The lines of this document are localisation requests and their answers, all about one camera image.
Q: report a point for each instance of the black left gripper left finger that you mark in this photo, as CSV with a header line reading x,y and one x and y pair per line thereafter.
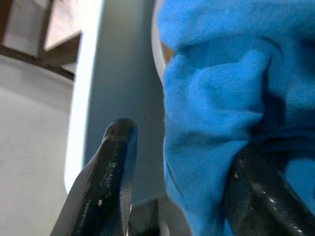
x,y
103,186

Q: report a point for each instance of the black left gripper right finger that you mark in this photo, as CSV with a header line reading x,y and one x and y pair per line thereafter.
x,y
258,209

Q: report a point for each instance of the bright blue cloth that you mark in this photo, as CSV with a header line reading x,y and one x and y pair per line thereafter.
x,y
221,86

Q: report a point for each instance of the light blue folding table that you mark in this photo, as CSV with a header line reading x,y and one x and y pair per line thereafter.
x,y
123,73

